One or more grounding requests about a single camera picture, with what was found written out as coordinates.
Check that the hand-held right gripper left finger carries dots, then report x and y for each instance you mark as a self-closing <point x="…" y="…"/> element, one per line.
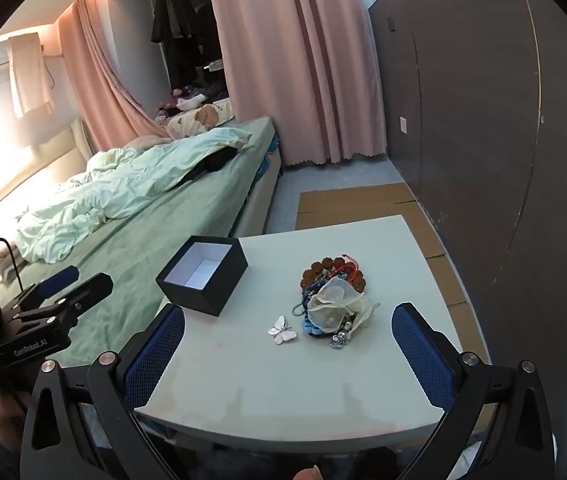
<point x="156" y="355"/>

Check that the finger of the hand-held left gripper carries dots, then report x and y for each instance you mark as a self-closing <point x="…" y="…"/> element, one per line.
<point x="90" y="287"/>
<point x="59" y="280"/>

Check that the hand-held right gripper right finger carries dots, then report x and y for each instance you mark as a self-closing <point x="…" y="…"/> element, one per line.
<point x="423" y="355"/>

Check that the black jewelry box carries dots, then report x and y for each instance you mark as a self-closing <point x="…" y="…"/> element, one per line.
<point x="213" y="285"/>

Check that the person's left hand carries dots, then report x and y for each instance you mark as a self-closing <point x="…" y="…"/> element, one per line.
<point x="5" y="415"/>

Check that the person's right hand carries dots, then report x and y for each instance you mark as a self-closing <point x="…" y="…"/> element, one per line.
<point x="309" y="474"/>

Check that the silver charm pendant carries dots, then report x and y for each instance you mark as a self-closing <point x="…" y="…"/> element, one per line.
<point x="339" y="341"/>

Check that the pale green duvet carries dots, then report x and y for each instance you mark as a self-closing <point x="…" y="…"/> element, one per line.
<point x="113" y="185"/>

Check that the bed with green sheet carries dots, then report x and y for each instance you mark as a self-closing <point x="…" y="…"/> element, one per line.
<point x="173" y="220"/>

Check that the pearly butterfly brooch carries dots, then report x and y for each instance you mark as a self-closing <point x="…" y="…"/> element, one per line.
<point x="281" y="332"/>

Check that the flat brown cardboard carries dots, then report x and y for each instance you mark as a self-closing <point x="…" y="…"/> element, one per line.
<point x="363" y="200"/>

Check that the black cloth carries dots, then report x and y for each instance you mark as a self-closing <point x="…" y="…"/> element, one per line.
<point x="213" y="162"/>

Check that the patterned cream pillow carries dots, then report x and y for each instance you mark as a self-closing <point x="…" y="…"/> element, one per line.
<point x="188" y="120"/>

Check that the hanging cream garment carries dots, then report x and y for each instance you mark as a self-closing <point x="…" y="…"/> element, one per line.
<point x="28" y="75"/>

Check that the pink plush toy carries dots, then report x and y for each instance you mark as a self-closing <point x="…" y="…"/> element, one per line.
<point x="191" y="102"/>

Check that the draped pink curtain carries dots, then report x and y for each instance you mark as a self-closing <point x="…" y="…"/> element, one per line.
<point x="93" y="70"/>

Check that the hanging dark clothes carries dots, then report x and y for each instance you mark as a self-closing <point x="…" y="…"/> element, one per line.
<point x="178" y="15"/>

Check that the wide pink curtain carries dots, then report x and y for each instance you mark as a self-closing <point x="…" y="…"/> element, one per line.
<point x="288" y="60"/>

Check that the white wall socket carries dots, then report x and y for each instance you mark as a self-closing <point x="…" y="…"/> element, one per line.
<point x="404" y="124"/>

